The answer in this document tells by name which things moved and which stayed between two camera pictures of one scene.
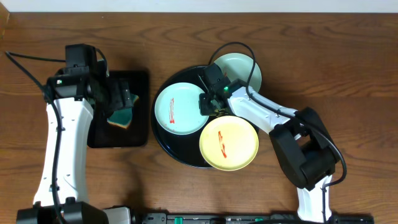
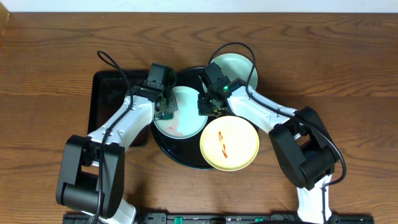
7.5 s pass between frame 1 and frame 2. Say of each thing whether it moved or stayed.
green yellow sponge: moved
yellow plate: stayed
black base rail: stayed
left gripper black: moved
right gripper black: stayed
